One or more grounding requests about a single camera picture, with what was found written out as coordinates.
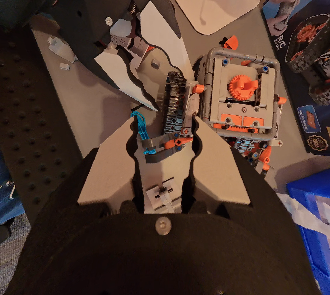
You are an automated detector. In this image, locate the grey toy plate assembly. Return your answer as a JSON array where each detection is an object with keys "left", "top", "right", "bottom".
[{"left": 146, "top": 178, "right": 179, "bottom": 211}]

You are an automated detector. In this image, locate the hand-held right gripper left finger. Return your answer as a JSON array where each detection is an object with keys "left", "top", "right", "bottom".
[{"left": 77, "top": 117, "right": 142, "bottom": 213}]

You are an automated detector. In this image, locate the blue robot kit box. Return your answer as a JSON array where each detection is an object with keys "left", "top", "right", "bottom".
[{"left": 262, "top": 0, "right": 330, "bottom": 156}]

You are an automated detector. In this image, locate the pale grey toy panel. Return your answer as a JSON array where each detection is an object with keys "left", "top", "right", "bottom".
[{"left": 47, "top": 37, "right": 78, "bottom": 64}]

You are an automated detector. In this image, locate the white book stand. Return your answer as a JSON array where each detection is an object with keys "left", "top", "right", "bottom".
[{"left": 152, "top": 0, "right": 261, "bottom": 35}]

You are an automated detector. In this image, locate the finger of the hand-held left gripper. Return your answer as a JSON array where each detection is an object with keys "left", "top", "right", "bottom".
[
  {"left": 139, "top": 0, "right": 194, "bottom": 80},
  {"left": 94, "top": 46, "right": 159, "bottom": 112}
]

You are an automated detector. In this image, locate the orange toy cone part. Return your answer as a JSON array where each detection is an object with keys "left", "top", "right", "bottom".
[{"left": 221, "top": 35, "right": 239, "bottom": 50}]

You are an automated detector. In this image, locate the light blue brick tool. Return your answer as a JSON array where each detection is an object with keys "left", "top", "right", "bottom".
[{"left": 130, "top": 111, "right": 158, "bottom": 156}]

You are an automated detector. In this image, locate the grey orange tracked toy robot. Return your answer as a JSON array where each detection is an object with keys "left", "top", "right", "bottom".
[{"left": 143, "top": 47, "right": 287, "bottom": 172}]

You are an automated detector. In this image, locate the blue plastic bin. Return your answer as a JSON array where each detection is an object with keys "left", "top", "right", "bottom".
[{"left": 286, "top": 168, "right": 330, "bottom": 295}]

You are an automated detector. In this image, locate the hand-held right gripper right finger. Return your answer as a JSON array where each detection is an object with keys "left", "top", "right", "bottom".
[{"left": 182, "top": 115, "right": 251, "bottom": 212}]

